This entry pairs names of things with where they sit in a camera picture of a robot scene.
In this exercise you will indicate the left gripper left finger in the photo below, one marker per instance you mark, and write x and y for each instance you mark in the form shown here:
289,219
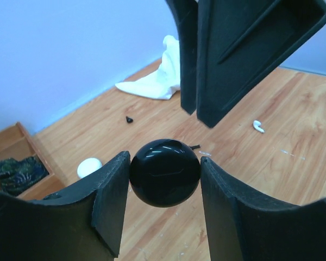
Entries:
83,221

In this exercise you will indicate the wooden compartment tray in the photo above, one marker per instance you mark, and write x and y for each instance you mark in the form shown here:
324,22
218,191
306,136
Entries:
17,143

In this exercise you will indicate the dark rolled fabric bottom right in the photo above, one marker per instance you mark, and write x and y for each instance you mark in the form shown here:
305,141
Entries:
16,176

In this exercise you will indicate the white earbud right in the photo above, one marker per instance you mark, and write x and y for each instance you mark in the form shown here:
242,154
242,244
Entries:
257,126

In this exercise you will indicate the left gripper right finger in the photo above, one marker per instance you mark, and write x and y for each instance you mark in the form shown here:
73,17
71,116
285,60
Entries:
243,223

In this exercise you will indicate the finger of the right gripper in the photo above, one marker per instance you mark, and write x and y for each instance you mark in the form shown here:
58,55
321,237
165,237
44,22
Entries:
241,42
185,14

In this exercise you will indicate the white crumpled cloth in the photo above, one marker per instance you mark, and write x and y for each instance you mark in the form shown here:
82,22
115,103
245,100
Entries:
164,82

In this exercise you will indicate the white round case right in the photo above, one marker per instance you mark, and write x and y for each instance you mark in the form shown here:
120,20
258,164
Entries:
88,166

